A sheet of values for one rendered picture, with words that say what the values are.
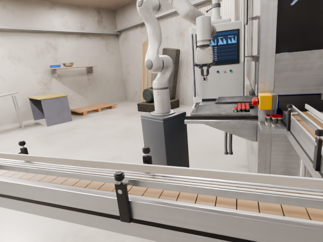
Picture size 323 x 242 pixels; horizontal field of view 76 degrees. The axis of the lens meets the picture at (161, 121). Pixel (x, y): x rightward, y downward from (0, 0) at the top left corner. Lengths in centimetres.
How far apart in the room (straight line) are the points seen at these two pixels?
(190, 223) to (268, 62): 89
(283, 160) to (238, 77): 112
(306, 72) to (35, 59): 723
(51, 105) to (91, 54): 297
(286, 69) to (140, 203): 94
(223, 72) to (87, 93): 650
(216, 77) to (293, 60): 111
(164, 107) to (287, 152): 81
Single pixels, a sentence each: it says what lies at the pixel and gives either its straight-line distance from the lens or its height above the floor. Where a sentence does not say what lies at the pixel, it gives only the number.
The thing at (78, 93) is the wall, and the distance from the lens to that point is 799.
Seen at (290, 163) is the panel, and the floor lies 65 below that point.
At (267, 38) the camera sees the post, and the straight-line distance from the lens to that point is 116.
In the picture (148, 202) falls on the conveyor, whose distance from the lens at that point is 45.
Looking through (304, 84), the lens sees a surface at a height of 106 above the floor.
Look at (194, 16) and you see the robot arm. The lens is 141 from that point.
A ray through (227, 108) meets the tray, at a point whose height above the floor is 88.
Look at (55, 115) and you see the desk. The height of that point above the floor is 23.
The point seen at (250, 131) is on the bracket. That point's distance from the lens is 131.
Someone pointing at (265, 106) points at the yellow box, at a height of 98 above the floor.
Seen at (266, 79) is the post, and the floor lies 109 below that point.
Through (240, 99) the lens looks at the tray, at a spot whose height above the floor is 89.
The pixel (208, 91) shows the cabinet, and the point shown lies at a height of 92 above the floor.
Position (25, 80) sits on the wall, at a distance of 755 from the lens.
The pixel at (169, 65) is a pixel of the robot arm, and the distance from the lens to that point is 155.
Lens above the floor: 119
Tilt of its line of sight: 14 degrees down
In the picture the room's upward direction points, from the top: 5 degrees counter-clockwise
